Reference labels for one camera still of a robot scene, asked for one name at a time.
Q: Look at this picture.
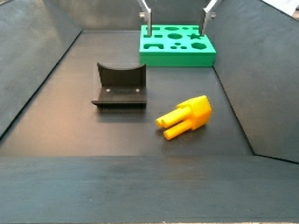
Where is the black curved fixture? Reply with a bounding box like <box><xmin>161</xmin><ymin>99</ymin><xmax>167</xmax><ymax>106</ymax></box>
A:
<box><xmin>91</xmin><ymin>64</ymin><xmax>147</xmax><ymax>107</ymax></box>

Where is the yellow three prong object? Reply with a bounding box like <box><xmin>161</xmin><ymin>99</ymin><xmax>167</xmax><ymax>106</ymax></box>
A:
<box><xmin>155</xmin><ymin>95</ymin><xmax>212</xmax><ymax>140</ymax></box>

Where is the green shape sorter block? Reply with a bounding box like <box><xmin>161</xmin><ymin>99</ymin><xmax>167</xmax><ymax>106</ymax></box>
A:
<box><xmin>139</xmin><ymin>24</ymin><xmax>216</xmax><ymax>67</ymax></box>

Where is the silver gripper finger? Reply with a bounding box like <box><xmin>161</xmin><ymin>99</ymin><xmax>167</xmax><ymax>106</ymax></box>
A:
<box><xmin>136</xmin><ymin>0</ymin><xmax>152</xmax><ymax>36</ymax></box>
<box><xmin>200</xmin><ymin>0</ymin><xmax>221</xmax><ymax>37</ymax></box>

